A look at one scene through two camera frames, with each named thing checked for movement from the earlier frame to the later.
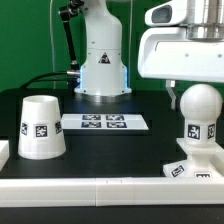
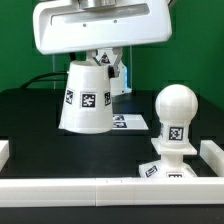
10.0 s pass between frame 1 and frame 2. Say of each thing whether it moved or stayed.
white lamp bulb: moved
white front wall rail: stayed
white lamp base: moved
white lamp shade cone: moved
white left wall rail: stayed
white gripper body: moved
